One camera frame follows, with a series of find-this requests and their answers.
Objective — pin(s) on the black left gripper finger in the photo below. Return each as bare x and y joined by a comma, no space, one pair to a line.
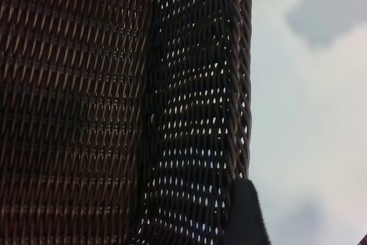
246,216

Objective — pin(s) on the dark brown woven basket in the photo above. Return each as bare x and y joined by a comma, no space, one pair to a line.
86,84

